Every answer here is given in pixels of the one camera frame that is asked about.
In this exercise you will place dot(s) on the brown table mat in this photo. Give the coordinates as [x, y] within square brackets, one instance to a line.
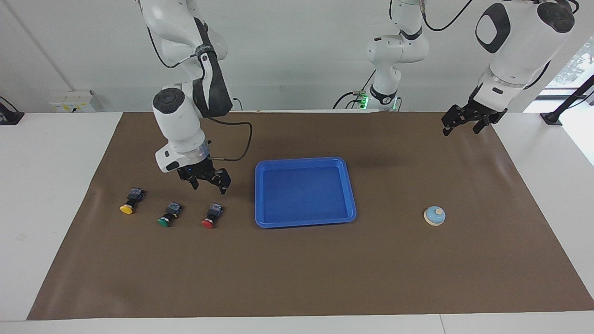
[297, 269]

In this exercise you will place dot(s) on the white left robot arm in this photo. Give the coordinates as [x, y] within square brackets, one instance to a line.
[515, 46]

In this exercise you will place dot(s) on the blue plastic tray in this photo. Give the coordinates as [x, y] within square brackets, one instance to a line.
[304, 195]

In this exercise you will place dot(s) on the yellow mushroom push button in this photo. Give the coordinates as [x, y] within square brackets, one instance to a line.
[127, 208]

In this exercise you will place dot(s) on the black angled stand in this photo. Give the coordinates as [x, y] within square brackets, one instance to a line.
[552, 118]

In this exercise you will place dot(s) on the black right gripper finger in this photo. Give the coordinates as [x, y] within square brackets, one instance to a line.
[224, 181]
[195, 183]

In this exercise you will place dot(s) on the red mushroom push button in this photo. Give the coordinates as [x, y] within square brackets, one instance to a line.
[209, 222]

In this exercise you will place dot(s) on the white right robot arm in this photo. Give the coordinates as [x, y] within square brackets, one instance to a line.
[178, 125]

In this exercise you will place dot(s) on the window with green view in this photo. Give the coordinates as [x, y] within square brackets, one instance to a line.
[575, 65]

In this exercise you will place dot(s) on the white wall socket box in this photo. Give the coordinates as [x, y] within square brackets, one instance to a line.
[72, 102]

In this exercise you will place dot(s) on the green mushroom push button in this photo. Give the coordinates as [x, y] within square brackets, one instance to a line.
[165, 221]

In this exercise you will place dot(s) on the small black table clamp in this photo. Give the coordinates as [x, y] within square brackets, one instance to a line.
[9, 116]

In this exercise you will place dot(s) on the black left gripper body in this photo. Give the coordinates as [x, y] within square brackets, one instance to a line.
[480, 110]

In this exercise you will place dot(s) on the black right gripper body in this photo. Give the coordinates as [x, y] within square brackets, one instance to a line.
[202, 169]

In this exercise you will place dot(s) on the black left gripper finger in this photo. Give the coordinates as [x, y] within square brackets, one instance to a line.
[482, 124]
[451, 119]

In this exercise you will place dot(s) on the light blue call bell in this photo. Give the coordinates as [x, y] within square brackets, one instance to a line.
[435, 216]

